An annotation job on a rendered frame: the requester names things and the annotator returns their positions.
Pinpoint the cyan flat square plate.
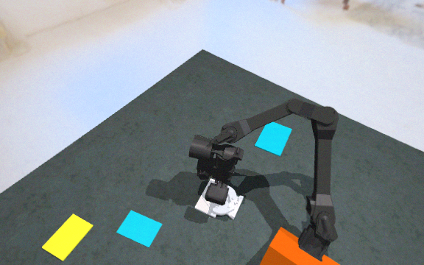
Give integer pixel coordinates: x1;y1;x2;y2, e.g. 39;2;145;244
255;122;292;157

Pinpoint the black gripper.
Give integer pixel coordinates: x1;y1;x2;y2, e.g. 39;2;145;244
205;161;236;205

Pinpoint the yellow flat plate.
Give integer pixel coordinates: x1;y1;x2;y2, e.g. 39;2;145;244
42;214;93;261

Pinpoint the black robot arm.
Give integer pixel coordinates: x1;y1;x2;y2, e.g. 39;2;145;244
189;99;339;262

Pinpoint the cyan flat rectangular patch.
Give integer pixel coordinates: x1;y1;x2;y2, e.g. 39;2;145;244
117;211;162;247

